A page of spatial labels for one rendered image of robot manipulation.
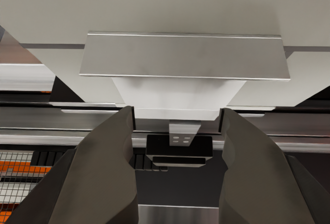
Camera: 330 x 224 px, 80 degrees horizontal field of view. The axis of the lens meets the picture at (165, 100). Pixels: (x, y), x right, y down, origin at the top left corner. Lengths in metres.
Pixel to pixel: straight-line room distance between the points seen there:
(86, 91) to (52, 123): 0.34
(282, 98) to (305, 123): 0.34
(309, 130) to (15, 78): 0.51
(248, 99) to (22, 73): 0.21
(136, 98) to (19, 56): 0.12
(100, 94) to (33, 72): 0.09
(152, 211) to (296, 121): 0.39
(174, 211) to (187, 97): 0.09
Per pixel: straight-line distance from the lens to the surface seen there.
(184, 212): 0.18
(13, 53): 0.23
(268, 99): 0.18
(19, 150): 0.70
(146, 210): 0.18
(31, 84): 0.26
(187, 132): 0.26
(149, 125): 0.43
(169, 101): 0.16
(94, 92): 0.16
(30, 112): 0.53
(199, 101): 0.16
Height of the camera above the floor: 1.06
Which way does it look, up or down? 22 degrees down
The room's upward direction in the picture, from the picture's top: 178 degrees counter-clockwise
